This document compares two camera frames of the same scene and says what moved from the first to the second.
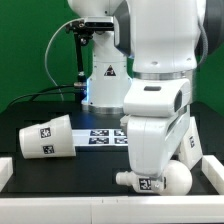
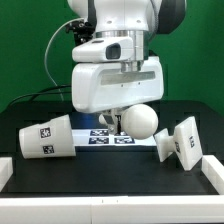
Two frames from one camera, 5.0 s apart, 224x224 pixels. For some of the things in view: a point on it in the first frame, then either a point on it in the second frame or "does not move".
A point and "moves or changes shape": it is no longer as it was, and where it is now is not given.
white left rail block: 6,170 does not move
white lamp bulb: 176,180 moves or changes shape
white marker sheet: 99,137 does not move
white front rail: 156,209 does not move
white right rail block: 213,170 does not move
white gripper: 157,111 -> 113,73
